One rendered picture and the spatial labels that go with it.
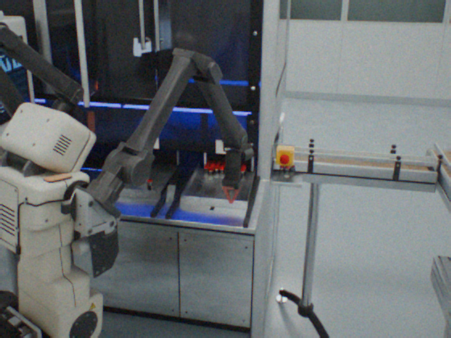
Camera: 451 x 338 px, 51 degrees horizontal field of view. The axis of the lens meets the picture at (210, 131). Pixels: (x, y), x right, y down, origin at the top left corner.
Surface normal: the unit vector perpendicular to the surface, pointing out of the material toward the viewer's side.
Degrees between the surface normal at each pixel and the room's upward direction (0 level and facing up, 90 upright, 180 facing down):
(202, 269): 90
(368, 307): 0
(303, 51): 90
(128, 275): 90
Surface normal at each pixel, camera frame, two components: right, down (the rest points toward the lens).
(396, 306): 0.00, -0.94
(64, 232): 0.79, 0.21
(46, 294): -0.61, 0.13
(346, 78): -0.21, 0.33
